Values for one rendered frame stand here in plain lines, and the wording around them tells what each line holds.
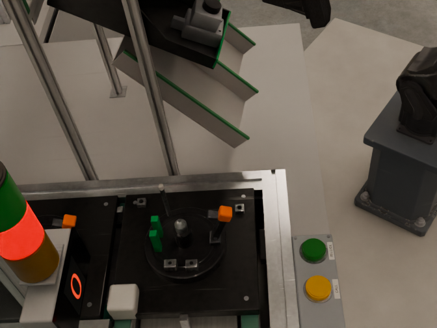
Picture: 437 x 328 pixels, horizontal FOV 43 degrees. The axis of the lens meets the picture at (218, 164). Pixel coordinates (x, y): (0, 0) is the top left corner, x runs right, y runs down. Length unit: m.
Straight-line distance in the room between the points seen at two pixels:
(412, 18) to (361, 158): 1.92
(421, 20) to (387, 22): 0.17
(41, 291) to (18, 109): 0.87
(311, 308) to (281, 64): 0.71
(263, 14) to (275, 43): 1.59
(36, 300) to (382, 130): 0.63
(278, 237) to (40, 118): 0.71
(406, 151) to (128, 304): 0.52
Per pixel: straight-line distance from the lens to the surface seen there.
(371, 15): 3.07
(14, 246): 0.59
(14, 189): 0.55
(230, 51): 1.23
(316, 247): 0.95
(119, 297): 0.92
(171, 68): 1.06
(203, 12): 0.92
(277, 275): 0.94
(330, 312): 0.91
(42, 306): 0.66
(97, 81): 1.47
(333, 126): 1.28
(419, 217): 1.11
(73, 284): 0.69
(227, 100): 1.11
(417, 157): 0.97
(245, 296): 0.91
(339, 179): 1.18
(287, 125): 1.27
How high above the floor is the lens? 1.78
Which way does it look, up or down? 50 degrees down
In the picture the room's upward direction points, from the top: 9 degrees counter-clockwise
